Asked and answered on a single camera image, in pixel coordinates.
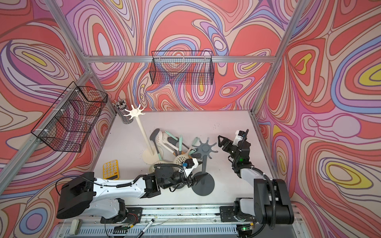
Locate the grey slotted spoon mint handle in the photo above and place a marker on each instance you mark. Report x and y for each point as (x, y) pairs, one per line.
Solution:
(170, 142)

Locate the cream slotted spoon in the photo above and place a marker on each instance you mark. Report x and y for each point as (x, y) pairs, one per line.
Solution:
(159, 140)

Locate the black wire basket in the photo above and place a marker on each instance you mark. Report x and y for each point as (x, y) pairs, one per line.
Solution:
(177, 67)
(73, 120)

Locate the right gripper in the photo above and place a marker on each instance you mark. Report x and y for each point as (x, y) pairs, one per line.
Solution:
(225, 140)

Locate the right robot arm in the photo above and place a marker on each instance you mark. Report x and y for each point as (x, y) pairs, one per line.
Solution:
(271, 204)

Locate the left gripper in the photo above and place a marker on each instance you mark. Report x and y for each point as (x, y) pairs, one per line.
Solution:
(189, 181)

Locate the black marker pen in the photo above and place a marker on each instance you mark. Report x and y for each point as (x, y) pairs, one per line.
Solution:
(147, 226)

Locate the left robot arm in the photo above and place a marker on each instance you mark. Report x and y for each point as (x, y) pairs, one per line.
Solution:
(88, 195)

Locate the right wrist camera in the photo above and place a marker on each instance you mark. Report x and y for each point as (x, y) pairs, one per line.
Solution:
(239, 136)

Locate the grey slotted spatula mint handle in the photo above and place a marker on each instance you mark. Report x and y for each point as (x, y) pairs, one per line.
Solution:
(153, 139)

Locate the yellow calculator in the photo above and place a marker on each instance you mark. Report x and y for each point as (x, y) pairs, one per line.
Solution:
(111, 170)

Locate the dark grey utensil rack stand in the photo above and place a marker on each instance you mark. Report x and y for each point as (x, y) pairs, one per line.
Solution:
(205, 181)

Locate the pen holder cup with pens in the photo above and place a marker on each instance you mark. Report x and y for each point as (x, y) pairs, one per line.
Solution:
(121, 106)

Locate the black wire basket left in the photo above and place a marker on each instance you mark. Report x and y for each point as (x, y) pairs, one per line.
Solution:
(73, 120)

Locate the black wire basket back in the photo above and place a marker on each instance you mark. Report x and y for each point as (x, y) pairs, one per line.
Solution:
(177, 67)

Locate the cream utensil rack stand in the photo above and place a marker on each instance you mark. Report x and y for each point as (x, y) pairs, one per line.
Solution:
(150, 155)

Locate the cream skimmer wooden handle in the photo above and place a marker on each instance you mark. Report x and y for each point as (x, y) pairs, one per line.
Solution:
(180, 159)

